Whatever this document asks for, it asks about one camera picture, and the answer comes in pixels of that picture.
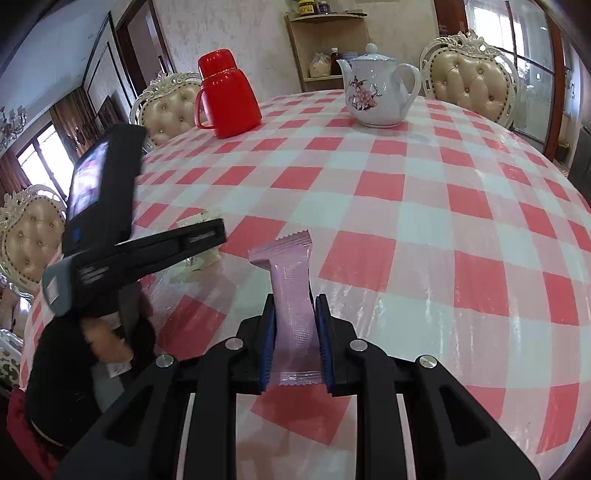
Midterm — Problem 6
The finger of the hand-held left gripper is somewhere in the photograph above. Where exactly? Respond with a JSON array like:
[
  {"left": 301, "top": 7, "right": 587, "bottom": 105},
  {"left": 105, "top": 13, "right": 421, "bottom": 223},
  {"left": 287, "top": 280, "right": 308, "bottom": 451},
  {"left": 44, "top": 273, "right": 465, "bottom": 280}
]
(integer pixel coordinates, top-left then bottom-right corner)
[{"left": 115, "top": 218, "right": 228, "bottom": 283}]

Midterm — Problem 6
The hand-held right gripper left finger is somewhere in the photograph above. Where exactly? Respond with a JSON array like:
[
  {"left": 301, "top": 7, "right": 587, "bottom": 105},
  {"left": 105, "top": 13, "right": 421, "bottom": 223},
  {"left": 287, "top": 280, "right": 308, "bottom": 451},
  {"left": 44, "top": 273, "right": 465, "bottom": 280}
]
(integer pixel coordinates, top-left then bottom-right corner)
[{"left": 58, "top": 295, "right": 278, "bottom": 480}]

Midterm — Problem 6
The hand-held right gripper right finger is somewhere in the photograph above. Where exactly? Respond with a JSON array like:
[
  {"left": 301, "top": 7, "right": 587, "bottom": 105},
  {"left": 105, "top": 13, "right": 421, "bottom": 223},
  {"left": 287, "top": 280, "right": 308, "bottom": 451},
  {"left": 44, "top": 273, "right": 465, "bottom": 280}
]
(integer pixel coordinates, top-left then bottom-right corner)
[{"left": 316, "top": 294, "right": 540, "bottom": 480}]

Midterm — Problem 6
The white snack packet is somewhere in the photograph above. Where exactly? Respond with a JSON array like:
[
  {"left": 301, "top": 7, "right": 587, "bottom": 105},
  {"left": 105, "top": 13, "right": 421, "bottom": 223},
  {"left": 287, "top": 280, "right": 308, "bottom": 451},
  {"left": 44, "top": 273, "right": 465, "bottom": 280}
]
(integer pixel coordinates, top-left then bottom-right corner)
[{"left": 177, "top": 210, "right": 223, "bottom": 271}]

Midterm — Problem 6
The purple snack packet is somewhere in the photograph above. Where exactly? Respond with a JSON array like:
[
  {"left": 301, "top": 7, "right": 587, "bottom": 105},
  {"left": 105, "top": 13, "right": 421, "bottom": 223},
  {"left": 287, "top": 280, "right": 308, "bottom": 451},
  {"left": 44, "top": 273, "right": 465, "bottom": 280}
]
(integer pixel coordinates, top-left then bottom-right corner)
[{"left": 248, "top": 232, "right": 324, "bottom": 387}]

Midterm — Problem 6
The person's left forearm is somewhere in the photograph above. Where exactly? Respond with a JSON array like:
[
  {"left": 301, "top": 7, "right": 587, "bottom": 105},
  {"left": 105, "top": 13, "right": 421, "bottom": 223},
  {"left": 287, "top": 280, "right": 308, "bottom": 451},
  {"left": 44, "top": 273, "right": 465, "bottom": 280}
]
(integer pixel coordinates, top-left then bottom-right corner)
[{"left": 25, "top": 284, "right": 156, "bottom": 445}]

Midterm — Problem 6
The person's left hand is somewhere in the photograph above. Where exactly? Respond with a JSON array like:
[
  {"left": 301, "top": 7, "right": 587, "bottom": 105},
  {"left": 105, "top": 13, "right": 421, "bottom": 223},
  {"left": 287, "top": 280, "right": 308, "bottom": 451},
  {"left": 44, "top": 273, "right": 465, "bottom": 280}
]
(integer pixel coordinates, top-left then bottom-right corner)
[{"left": 83, "top": 318, "right": 136, "bottom": 372}]

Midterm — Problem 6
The cream tufted dining chair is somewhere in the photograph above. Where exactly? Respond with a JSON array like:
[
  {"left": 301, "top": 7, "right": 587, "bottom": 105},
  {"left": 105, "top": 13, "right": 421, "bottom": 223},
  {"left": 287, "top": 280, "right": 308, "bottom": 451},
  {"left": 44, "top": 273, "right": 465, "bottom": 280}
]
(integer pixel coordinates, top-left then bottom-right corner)
[
  {"left": 419, "top": 31, "right": 520, "bottom": 131},
  {"left": 0, "top": 329, "right": 25, "bottom": 389},
  {"left": 130, "top": 71, "right": 205, "bottom": 147},
  {"left": 0, "top": 185, "right": 68, "bottom": 302}
]

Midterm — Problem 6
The black television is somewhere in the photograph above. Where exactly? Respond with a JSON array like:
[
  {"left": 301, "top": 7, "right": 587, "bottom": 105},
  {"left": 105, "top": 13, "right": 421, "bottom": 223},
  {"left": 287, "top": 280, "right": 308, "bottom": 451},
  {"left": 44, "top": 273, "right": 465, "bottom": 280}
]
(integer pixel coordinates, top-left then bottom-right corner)
[{"left": 97, "top": 95, "right": 120, "bottom": 133}]

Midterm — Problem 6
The brown curtain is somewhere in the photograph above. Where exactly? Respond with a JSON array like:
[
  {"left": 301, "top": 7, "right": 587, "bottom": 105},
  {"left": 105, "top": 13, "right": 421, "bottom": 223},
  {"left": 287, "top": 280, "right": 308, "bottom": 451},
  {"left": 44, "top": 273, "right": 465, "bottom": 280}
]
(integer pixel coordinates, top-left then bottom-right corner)
[{"left": 48, "top": 88, "right": 101, "bottom": 154}]

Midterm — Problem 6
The red thermos jug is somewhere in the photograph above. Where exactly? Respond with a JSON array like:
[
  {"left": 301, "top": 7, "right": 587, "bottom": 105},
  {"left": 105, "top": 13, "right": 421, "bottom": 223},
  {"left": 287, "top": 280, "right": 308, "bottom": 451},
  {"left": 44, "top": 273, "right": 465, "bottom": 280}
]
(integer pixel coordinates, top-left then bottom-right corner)
[{"left": 195, "top": 50, "right": 263, "bottom": 139}]

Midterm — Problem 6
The pale food bag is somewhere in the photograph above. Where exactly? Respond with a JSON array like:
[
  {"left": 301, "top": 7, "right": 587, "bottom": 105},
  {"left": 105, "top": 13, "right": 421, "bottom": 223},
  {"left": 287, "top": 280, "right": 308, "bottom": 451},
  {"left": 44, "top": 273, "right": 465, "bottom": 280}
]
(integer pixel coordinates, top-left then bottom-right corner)
[{"left": 308, "top": 52, "right": 332, "bottom": 78}]

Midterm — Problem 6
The person's red garment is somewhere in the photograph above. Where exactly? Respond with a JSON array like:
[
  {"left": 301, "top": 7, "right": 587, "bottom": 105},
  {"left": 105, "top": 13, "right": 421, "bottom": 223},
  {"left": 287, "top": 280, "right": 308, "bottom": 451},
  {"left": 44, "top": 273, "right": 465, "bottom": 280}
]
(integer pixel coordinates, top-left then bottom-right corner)
[{"left": 6, "top": 387, "right": 64, "bottom": 480}]

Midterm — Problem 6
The white floral teapot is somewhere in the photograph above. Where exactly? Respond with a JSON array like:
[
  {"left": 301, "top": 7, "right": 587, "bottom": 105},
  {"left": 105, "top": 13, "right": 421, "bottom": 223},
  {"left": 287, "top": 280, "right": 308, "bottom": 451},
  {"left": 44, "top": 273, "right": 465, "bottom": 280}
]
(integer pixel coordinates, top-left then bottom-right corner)
[{"left": 336, "top": 43, "right": 423, "bottom": 129}]

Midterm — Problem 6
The wooden corner shelf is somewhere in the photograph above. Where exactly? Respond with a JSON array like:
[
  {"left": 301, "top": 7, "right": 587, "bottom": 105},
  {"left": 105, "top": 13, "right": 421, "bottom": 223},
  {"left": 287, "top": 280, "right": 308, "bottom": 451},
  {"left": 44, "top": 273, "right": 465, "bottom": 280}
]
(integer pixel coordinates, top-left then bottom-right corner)
[{"left": 284, "top": 11, "right": 371, "bottom": 93}]

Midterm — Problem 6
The glass partition door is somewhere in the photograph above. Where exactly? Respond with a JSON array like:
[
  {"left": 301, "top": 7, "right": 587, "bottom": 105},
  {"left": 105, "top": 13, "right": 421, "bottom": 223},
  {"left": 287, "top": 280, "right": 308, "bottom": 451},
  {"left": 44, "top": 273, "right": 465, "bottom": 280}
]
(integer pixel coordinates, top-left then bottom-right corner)
[{"left": 463, "top": 0, "right": 557, "bottom": 141}]

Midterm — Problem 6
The ornate wall lamp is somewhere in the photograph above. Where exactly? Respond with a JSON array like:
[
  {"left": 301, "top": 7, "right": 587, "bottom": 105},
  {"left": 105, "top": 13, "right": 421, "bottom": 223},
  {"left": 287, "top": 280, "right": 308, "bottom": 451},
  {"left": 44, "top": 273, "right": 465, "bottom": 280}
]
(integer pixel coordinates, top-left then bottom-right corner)
[{"left": 0, "top": 106, "right": 27, "bottom": 149}]

